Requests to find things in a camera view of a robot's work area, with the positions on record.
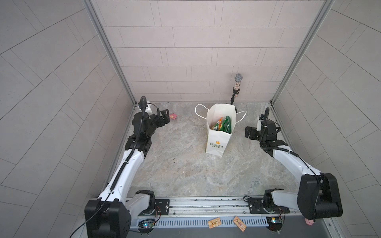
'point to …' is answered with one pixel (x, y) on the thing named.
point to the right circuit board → (275, 223)
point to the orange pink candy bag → (220, 121)
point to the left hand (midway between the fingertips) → (163, 110)
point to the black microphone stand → (238, 78)
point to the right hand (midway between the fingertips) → (251, 127)
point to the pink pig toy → (309, 222)
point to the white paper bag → (216, 142)
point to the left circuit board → (146, 226)
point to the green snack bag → (226, 126)
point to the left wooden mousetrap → (214, 222)
